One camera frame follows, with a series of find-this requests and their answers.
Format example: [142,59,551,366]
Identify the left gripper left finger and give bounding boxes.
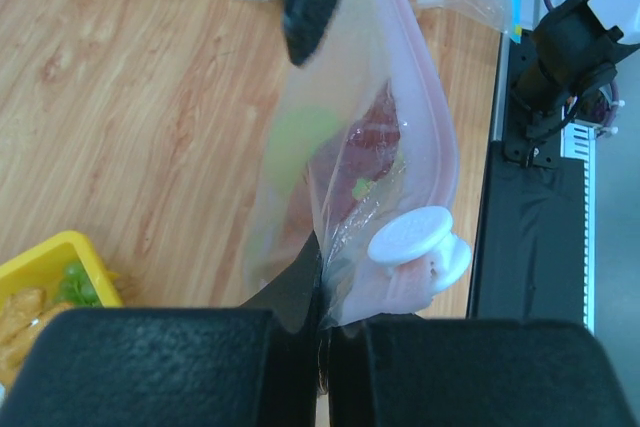
[9,236,322,426]

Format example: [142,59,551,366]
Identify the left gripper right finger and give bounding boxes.
[327,317,638,426]

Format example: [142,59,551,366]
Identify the clear zip top bag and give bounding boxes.
[244,0,472,327]

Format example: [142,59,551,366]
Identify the red fake lobster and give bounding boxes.
[284,79,406,243]

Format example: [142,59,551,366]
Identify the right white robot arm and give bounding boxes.
[283,0,639,168]

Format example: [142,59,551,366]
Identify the white zip slider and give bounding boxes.
[367,206,472,294]

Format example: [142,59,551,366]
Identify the green fake apple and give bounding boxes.
[262,106,346,197]

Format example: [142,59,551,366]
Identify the fake green grapes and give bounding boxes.
[54,261,101,307]

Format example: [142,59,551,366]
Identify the fake ginger root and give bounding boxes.
[0,274,139,383]

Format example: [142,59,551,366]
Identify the yellow plastic tray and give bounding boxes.
[1,230,124,307]

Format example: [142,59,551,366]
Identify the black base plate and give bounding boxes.
[467,36,594,333]

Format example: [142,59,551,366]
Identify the aluminium frame rail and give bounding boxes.
[489,0,640,343]

